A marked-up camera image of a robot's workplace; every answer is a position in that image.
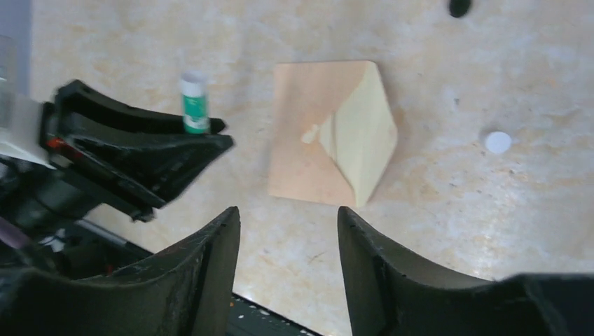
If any green white glue stick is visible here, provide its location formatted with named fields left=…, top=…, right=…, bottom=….
left=179, top=71, right=210, bottom=134

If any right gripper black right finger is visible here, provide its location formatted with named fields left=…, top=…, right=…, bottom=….
left=337, top=206, right=593, bottom=335

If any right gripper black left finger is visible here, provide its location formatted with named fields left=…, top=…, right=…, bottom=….
left=1, top=206, right=240, bottom=335

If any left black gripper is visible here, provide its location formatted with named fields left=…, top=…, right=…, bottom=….
left=1, top=80, right=234, bottom=239

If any white glue stick cap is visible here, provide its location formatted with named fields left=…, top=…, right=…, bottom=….
left=483, top=131, right=512, bottom=154

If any cream paper letter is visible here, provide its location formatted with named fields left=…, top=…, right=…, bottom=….
left=301, top=61, right=398, bottom=207

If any peach envelope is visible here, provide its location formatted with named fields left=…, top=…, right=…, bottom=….
left=268, top=60, right=399, bottom=209

